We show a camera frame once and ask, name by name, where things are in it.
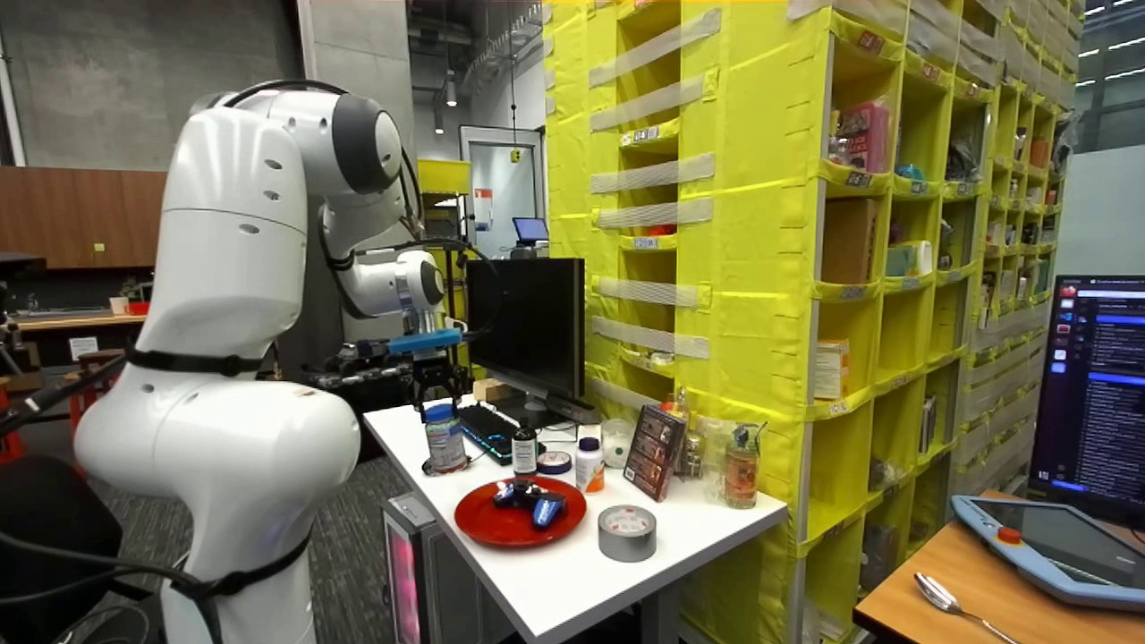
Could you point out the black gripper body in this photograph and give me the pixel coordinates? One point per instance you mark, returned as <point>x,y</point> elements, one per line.
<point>435,372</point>

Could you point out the clear container with blue lid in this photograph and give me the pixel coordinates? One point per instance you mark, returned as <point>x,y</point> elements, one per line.
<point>444,439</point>

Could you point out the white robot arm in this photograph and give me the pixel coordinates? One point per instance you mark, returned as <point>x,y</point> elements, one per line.
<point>226,238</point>

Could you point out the orange red plate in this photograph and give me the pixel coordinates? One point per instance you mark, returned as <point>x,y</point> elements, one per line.
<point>504,523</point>

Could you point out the black backlit keyboard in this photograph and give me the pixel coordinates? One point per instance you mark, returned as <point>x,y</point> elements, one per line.
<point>489,432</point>

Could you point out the brown bottle white label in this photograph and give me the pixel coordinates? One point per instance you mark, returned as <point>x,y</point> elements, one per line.
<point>525,458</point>

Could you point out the black computer monitor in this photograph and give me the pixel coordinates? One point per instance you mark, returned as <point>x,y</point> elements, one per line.
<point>525,322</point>

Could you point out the black white toy game controller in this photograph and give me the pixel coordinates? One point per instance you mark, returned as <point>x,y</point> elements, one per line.
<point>514,492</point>

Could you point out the small blue tube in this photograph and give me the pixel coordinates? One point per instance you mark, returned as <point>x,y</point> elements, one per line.
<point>550,513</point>

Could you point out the white bottle purple cap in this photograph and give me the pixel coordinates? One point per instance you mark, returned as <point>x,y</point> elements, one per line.
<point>587,468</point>

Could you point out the white carton box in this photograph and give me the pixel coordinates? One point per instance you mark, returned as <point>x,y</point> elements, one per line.
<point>616,447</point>

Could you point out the small blue screen tablet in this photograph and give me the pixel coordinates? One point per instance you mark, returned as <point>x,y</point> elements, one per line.
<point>530,229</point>

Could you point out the computer case pink light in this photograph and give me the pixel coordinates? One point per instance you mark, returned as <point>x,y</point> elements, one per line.
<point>412,586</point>

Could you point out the yellow storage bin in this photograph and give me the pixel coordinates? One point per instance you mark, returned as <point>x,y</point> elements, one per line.
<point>444,177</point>

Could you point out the clear bottle orange cap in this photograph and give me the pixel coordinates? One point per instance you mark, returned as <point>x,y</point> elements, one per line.
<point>692,453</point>

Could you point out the yellow shelf unit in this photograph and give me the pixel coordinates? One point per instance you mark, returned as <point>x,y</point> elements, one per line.
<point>740,238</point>

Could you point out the brown cardboard box in shelf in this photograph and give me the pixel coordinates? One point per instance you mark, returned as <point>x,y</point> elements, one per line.
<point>851,238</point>

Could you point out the teal white box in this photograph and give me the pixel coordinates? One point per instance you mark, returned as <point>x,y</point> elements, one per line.
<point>915,259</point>

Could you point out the pink package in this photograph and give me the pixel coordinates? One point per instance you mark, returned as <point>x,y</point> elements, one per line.
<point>868,134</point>

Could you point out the wooden desk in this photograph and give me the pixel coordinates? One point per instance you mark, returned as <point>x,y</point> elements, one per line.
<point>907,619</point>

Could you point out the metal spoon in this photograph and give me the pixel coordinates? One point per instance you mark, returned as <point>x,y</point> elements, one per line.
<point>935,592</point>

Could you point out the light blue teach pendant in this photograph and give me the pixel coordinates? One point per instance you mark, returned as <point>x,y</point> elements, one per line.
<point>1050,548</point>

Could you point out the screen with text windows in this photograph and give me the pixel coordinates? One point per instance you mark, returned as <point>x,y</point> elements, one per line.
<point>1098,395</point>

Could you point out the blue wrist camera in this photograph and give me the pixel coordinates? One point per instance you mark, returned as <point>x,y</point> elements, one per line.
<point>425,340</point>

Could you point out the dark picture frame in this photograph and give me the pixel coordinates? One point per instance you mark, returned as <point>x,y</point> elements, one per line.
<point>652,453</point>

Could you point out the grey duct tape roll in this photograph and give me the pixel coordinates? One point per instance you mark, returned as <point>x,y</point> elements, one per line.
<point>627,543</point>

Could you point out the brown wooden wall cabinet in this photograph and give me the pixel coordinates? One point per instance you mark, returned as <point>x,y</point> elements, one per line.
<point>74,216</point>

